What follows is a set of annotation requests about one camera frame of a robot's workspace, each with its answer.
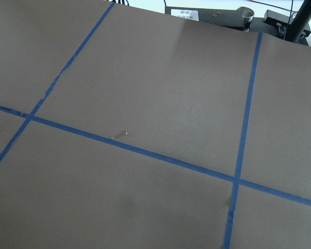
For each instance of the black labelled box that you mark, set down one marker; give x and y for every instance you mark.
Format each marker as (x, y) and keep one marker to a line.
(239, 19)

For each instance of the black stand pole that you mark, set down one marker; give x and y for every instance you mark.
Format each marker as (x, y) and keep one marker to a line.
(296, 28)

